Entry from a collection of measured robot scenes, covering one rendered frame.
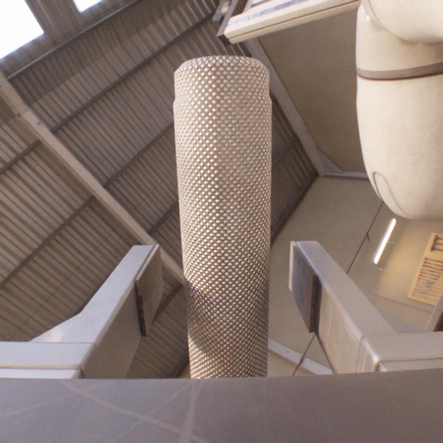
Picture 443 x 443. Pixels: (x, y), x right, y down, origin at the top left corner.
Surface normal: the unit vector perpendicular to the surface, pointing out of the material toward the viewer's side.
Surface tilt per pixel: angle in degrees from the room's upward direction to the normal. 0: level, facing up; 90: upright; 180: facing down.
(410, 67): 92
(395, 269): 90
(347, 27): 90
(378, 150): 64
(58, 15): 167
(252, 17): 90
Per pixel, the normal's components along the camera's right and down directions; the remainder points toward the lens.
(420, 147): -0.48, 0.61
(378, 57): -0.81, 0.57
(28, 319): 0.59, 0.02
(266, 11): -0.61, -0.34
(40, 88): 0.78, 0.32
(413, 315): -0.42, -0.68
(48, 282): 0.79, -0.29
